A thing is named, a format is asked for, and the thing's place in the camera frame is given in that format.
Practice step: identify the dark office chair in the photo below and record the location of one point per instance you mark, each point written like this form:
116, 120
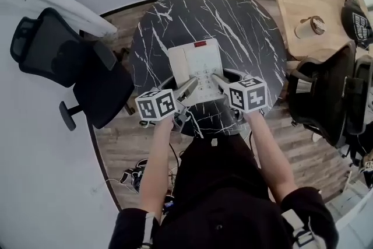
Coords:
364, 96

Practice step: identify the black office chair grey frame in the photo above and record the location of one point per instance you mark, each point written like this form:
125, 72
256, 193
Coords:
323, 90

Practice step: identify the black mesh office chair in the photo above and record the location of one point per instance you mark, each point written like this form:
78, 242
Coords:
73, 67

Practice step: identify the black and white floor device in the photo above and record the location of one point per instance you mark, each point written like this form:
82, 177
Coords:
132, 176

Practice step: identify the person's black clothed torso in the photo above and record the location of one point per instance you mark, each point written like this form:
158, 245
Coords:
221, 201

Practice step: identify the person's right forearm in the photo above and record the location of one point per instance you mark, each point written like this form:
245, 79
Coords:
269, 154

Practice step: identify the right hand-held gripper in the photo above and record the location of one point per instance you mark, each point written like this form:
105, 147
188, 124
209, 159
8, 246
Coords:
249, 94

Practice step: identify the black printed cap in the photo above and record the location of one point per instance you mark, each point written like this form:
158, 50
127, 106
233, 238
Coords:
357, 21

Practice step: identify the white desk telephone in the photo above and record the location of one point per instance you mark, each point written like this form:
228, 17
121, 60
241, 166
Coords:
201, 58

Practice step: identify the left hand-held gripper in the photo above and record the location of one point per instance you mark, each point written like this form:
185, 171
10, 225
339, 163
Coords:
157, 105

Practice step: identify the person's left forearm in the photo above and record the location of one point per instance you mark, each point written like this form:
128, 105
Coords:
156, 163

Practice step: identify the white cup with lid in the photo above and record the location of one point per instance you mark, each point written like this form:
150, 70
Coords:
309, 27

